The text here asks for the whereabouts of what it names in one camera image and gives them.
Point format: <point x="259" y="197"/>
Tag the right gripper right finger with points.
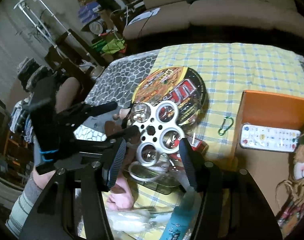
<point x="250" y="216"/>

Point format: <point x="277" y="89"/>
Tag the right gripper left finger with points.
<point x="92" y="167"/>

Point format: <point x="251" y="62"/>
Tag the teal spray bottle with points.
<point x="182" y="216"/>

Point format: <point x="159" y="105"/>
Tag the snowman doll plaid dress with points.
<point x="292" y="211"/>

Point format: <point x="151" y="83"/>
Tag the white remote control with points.
<point x="269" y="138"/>

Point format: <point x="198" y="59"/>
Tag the white lotus-root shaped tray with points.
<point x="158" y="132"/>

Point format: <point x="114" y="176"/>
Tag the person left hand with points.
<point x="41" y="180"/>

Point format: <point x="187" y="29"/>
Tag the orange cardboard box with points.
<point x="268" y="168"/>

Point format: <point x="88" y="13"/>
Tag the red santa jar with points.
<point x="196" y="144"/>

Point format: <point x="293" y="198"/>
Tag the pink plush toy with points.
<point x="120" y="197"/>

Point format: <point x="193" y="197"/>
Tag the white fluffy item in bag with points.
<point x="137" y="220"/>

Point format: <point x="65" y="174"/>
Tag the grey patterned table mat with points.
<point x="117" y="83"/>

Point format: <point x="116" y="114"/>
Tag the green carabiner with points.
<point x="227" y="124"/>

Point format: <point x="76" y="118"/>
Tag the glass bottle wooden cap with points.
<point x="138" y="112"/>

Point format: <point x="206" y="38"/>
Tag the UFO instant noodle bowl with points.
<point x="181" y="85"/>

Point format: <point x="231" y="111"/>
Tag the yellow plaid tablecloth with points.
<point x="227" y="71"/>

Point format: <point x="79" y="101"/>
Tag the white clothes rack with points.
<point x="49" y="32"/>

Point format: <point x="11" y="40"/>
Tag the brown sofa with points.
<point x="162" y="16"/>

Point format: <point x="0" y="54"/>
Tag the white handled scissors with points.
<point x="160" y="171"/>

